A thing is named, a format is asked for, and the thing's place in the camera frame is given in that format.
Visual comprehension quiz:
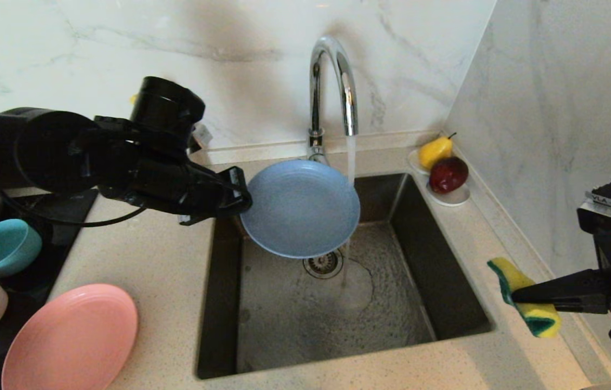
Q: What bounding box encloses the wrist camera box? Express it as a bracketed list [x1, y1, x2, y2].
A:
[577, 190, 611, 243]
[193, 123, 214, 148]

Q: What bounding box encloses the dark red apple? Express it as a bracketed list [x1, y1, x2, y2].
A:
[429, 157, 470, 194]

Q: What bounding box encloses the chrome gooseneck faucet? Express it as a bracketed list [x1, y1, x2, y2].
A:
[305, 35, 359, 185]

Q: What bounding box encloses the yellow pear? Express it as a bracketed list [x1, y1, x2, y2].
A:
[418, 133, 457, 170]

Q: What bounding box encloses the blue plate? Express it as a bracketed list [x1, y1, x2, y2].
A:
[240, 160, 361, 259]

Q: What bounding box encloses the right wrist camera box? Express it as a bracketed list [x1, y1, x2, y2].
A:
[577, 190, 611, 243]

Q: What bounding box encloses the large salmon pink plate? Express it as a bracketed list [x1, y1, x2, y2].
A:
[1, 283, 139, 390]

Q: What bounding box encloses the round metal drain strainer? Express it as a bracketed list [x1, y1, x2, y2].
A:
[303, 250, 344, 280]

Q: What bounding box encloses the yellow fish-shaped sponge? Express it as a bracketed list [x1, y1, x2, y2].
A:
[487, 257, 562, 338]

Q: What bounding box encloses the black induction cooktop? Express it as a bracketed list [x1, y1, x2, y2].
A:
[0, 188, 99, 390]

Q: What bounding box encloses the small white fruit dish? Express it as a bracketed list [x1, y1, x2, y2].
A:
[406, 149, 471, 207]

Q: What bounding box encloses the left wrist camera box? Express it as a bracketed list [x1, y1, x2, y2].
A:
[193, 123, 214, 148]

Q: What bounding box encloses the stainless steel sink basin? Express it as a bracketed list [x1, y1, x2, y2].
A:
[196, 173, 496, 380]

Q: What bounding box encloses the teal bowl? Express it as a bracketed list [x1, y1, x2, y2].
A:
[0, 218, 43, 278]

